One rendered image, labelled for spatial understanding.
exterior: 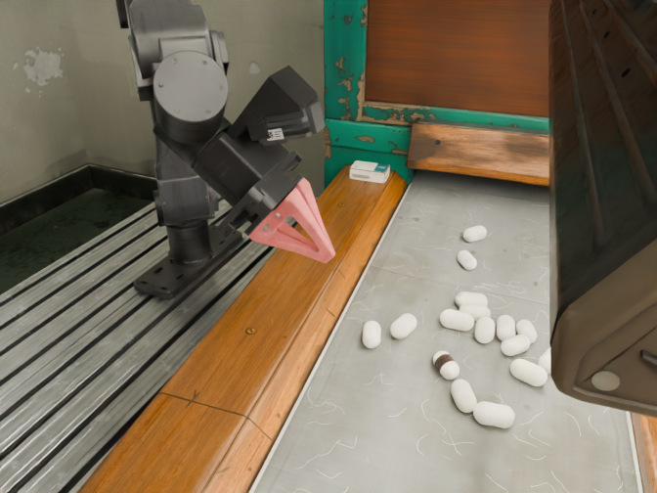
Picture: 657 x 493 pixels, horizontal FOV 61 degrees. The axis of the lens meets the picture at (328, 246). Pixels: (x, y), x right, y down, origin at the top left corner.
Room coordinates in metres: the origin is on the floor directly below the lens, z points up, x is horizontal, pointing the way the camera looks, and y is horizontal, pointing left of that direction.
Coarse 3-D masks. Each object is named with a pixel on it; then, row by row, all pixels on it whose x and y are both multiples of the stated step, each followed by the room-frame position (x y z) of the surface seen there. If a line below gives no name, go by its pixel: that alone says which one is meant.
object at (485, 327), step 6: (480, 318) 0.49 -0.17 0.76; (486, 318) 0.48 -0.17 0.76; (480, 324) 0.48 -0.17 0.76; (486, 324) 0.47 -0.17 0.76; (492, 324) 0.48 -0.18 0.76; (480, 330) 0.47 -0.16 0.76; (486, 330) 0.46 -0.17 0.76; (492, 330) 0.47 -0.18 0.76; (480, 336) 0.46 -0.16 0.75; (486, 336) 0.46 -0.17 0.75; (492, 336) 0.46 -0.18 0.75; (486, 342) 0.46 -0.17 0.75
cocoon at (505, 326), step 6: (498, 318) 0.49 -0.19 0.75; (504, 318) 0.48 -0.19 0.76; (510, 318) 0.49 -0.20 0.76; (498, 324) 0.48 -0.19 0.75; (504, 324) 0.47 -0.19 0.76; (510, 324) 0.48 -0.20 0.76; (498, 330) 0.47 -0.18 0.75; (504, 330) 0.47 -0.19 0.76; (510, 330) 0.47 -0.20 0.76; (498, 336) 0.47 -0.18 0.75; (504, 336) 0.46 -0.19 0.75; (510, 336) 0.46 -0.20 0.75
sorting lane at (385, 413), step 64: (448, 192) 0.85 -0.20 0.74; (384, 256) 0.65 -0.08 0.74; (448, 256) 0.65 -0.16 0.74; (512, 256) 0.65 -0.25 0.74; (384, 320) 0.51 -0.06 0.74; (320, 384) 0.40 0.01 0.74; (384, 384) 0.40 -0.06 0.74; (448, 384) 0.40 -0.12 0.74; (512, 384) 0.40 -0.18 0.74; (320, 448) 0.33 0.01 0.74; (384, 448) 0.33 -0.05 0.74; (448, 448) 0.33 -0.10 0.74; (512, 448) 0.33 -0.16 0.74; (576, 448) 0.33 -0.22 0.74
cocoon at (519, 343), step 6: (516, 336) 0.45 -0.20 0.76; (522, 336) 0.45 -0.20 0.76; (504, 342) 0.45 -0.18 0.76; (510, 342) 0.45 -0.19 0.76; (516, 342) 0.45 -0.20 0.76; (522, 342) 0.45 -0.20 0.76; (528, 342) 0.45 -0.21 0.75; (504, 348) 0.44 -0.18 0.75; (510, 348) 0.44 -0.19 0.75; (516, 348) 0.44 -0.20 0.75; (522, 348) 0.44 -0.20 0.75; (528, 348) 0.45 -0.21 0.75; (510, 354) 0.44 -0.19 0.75; (516, 354) 0.44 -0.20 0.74
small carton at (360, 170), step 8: (352, 168) 0.85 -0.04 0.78; (360, 168) 0.85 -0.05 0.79; (368, 168) 0.85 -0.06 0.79; (376, 168) 0.85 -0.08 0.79; (384, 168) 0.85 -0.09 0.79; (352, 176) 0.85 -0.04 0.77; (360, 176) 0.84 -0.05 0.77; (368, 176) 0.84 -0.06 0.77; (376, 176) 0.84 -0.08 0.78; (384, 176) 0.83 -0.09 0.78
